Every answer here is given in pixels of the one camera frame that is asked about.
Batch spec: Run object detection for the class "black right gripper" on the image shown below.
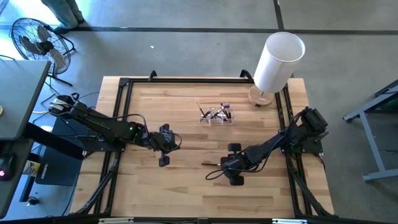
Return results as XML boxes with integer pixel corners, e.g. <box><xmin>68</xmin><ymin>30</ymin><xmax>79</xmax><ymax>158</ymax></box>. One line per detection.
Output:
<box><xmin>220</xmin><ymin>142</ymin><xmax>249</xmax><ymax>187</ymax></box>

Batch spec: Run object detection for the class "large black makeup brush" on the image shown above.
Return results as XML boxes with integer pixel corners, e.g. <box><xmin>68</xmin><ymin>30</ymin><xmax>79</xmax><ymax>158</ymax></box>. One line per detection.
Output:
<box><xmin>216</xmin><ymin>102</ymin><xmax>231</xmax><ymax>121</ymax></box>

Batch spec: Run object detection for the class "dark-head black makeup brush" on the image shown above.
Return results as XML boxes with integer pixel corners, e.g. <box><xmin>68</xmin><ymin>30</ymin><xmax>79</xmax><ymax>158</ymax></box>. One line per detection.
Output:
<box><xmin>214</xmin><ymin>103</ymin><xmax>225</xmax><ymax>121</ymax></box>

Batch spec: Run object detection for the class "clear acrylic organizer box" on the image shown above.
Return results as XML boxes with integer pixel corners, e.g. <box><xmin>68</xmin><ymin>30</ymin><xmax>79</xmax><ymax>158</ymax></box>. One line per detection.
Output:
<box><xmin>198</xmin><ymin>105</ymin><xmax>234</xmax><ymax>125</ymax></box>

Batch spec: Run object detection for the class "black computer tower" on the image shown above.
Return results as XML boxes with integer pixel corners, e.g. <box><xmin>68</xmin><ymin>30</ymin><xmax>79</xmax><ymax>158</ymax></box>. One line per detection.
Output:
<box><xmin>34</xmin><ymin>116</ymin><xmax>86</xmax><ymax>187</ymax></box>

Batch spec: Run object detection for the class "white shade wooden base lamp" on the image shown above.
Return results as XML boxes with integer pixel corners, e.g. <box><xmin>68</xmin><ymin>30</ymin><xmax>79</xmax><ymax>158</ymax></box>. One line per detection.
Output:
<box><xmin>248</xmin><ymin>31</ymin><xmax>306</xmax><ymax>108</ymax></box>

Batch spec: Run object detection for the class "yellow white packet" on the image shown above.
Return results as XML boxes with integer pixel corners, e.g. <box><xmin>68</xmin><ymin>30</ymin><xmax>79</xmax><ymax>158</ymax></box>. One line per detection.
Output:
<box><xmin>22</xmin><ymin>159</ymin><xmax>41</xmax><ymax>177</ymax></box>

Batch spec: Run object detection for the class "grey desk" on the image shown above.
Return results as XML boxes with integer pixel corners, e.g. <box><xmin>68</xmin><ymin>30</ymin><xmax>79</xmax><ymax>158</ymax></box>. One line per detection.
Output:
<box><xmin>0</xmin><ymin>60</ymin><xmax>52</xmax><ymax>218</ymax></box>

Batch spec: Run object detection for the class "black floor fan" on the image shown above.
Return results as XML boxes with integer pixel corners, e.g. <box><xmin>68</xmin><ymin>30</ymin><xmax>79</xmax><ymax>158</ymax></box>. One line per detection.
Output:
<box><xmin>11</xmin><ymin>17</ymin><xmax>76</xmax><ymax>87</ymax></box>

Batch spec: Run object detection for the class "person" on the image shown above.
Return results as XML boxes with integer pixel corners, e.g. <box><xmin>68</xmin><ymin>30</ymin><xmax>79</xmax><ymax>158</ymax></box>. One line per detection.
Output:
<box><xmin>40</xmin><ymin>0</ymin><xmax>85</xmax><ymax>34</ymax></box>

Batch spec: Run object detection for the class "black computer mouse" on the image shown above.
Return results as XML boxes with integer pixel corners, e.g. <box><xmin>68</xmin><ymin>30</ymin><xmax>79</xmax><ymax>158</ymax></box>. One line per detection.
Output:
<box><xmin>0</xmin><ymin>154</ymin><xmax>15</xmax><ymax>182</ymax></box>

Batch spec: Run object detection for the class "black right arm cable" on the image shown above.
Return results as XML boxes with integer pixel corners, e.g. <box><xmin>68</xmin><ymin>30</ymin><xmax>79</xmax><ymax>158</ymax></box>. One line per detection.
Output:
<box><xmin>205</xmin><ymin>169</ymin><xmax>233</xmax><ymax>182</ymax></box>

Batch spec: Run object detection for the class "black floor cable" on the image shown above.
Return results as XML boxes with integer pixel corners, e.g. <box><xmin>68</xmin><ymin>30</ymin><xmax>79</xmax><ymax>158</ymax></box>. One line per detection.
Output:
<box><xmin>43</xmin><ymin>76</ymin><xmax>100</xmax><ymax>104</ymax></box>

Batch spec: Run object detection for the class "silver metal bracket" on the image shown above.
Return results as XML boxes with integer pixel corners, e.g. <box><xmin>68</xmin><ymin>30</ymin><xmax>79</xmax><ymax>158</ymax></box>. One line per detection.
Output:
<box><xmin>98</xmin><ymin>217</ymin><xmax>134</xmax><ymax>224</ymax></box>
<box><xmin>272</xmin><ymin>218</ymin><xmax>307</xmax><ymax>224</ymax></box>

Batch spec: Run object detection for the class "grey metal cart frame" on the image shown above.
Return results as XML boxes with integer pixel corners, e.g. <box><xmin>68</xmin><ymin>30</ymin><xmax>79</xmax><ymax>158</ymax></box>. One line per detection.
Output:
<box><xmin>343</xmin><ymin>79</ymin><xmax>398</xmax><ymax>184</ymax></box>

